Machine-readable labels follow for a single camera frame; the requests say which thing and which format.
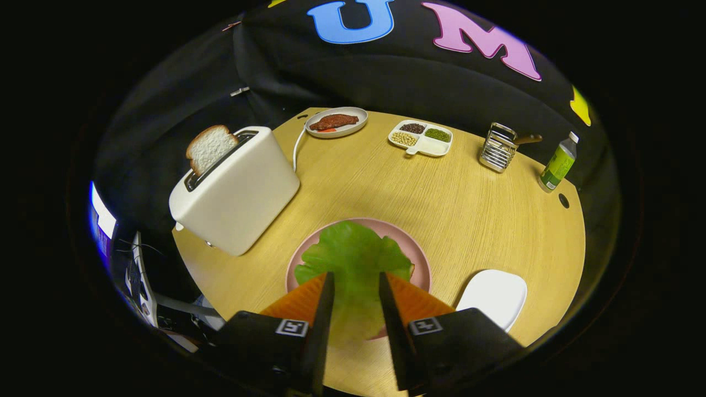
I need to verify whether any green label bottle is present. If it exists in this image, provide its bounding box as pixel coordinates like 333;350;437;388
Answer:
539;131;580;194

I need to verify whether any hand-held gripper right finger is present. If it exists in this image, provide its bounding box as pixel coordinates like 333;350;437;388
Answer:
378;271;525;393

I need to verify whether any white bread slice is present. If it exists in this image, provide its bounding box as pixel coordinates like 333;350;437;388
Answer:
186;125;239;177

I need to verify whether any white toaster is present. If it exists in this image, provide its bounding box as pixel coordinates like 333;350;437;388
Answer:
169;126;301;257

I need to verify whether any white toaster cable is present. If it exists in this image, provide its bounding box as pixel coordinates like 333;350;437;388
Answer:
292;126;307;173

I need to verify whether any white oval plate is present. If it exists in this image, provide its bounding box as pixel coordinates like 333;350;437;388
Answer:
305;106;369;138

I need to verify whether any lit screen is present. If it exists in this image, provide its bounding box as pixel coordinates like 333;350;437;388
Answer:
89;182;117;260

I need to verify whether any green lettuce leaf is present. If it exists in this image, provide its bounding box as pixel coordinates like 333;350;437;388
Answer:
294;221;415;348

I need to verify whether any metal wire rack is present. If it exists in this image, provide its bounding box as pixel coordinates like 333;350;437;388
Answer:
479;122;518;174

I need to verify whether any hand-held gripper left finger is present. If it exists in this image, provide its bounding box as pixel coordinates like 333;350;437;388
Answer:
212;271;336;396

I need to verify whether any white divided bean dish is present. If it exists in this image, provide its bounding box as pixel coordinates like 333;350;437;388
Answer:
388;120;454;158

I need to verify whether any white square plate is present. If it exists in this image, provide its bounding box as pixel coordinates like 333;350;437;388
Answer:
456;269;528;332

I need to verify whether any pink round plate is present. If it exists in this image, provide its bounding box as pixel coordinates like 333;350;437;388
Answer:
285;217;432;340

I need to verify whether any brown meat slice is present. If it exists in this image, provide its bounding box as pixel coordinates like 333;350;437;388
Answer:
309;114;360;132

